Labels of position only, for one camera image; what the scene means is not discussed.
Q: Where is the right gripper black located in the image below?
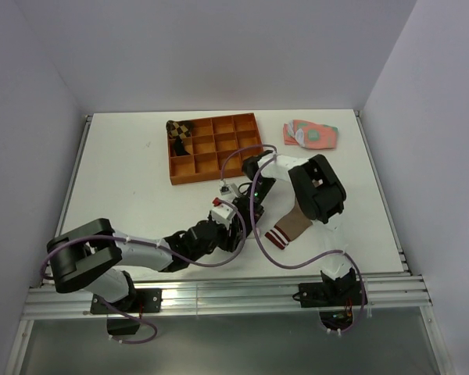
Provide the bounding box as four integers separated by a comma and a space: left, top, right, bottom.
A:
232, 177, 277, 236

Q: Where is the brown sock striped cuff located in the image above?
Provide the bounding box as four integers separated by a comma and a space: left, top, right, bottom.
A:
264, 199, 313, 250

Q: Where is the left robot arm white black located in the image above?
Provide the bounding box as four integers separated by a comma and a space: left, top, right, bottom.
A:
42, 218, 246, 312

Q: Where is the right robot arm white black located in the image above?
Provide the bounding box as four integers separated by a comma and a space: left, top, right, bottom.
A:
234, 150, 360, 305

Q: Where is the orange compartment tray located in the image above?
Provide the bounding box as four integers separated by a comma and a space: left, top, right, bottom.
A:
167, 112, 263, 185

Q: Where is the pink green dotted sock pair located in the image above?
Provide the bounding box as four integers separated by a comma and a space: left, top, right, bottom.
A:
283, 119, 338, 150

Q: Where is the checkered brown rolled sock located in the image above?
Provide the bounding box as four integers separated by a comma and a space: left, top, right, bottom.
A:
166, 120, 195, 156

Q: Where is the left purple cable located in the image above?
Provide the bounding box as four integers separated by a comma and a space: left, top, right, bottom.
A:
40, 202, 247, 345

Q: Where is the purple cable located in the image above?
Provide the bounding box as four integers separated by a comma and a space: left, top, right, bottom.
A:
220, 143, 367, 335
40, 202, 247, 345

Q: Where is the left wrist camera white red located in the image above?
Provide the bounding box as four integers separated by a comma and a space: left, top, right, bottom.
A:
209, 198, 235, 228

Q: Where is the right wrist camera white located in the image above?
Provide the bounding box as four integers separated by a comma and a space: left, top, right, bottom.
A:
220, 180, 239, 195

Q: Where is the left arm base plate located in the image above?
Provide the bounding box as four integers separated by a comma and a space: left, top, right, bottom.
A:
90, 288, 162, 315

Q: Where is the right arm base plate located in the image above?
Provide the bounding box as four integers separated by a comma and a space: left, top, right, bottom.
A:
292, 280, 368, 308

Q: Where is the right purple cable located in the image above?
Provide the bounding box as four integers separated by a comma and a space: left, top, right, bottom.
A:
220, 143, 367, 335

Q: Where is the aluminium rail frame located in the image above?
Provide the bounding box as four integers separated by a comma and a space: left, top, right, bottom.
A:
21, 275, 432, 320

